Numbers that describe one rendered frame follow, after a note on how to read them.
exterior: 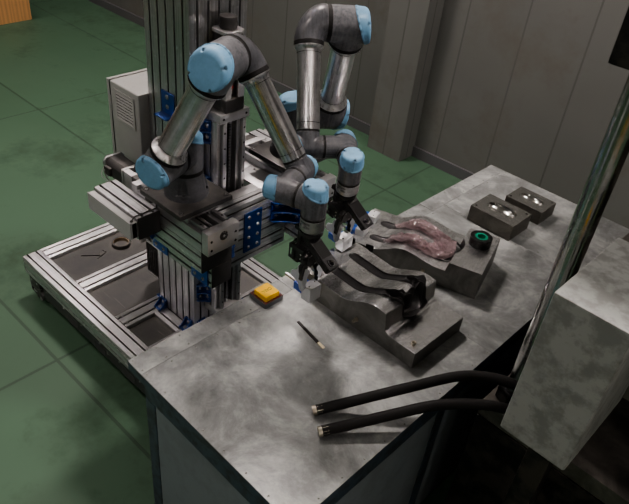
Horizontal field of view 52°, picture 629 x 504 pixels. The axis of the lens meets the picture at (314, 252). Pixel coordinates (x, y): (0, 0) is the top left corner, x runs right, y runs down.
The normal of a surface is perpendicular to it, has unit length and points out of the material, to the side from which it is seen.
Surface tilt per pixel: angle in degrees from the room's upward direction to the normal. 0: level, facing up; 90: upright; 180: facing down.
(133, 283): 0
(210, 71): 83
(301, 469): 0
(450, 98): 90
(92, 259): 0
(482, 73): 90
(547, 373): 90
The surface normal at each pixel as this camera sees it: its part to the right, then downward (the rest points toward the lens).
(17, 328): 0.10, -0.80
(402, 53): -0.68, 0.38
